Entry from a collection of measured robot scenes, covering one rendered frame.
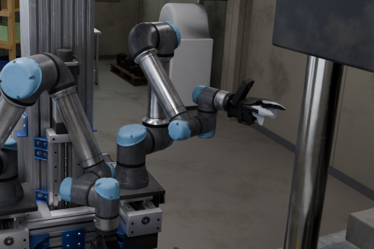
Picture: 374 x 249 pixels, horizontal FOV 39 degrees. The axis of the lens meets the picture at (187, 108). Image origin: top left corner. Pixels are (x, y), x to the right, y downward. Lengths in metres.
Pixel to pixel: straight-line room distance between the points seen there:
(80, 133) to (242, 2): 4.75
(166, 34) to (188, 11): 4.69
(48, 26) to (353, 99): 3.44
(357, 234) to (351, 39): 0.35
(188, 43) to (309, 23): 5.86
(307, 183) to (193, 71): 5.89
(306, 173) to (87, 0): 1.37
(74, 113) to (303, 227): 1.00
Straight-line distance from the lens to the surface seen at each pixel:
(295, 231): 0.97
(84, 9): 2.11
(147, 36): 1.99
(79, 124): 1.76
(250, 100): 1.87
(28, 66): 1.62
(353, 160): 5.06
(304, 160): 0.92
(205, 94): 1.95
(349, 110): 5.04
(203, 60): 6.81
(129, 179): 2.11
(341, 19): 0.78
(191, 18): 6.72
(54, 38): 2.08
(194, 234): 3.95
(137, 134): 2.07
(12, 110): 1.72
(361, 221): 0.93
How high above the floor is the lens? 1.94
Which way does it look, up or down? 16 degrees down
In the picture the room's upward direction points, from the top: 4 degrees clockwise
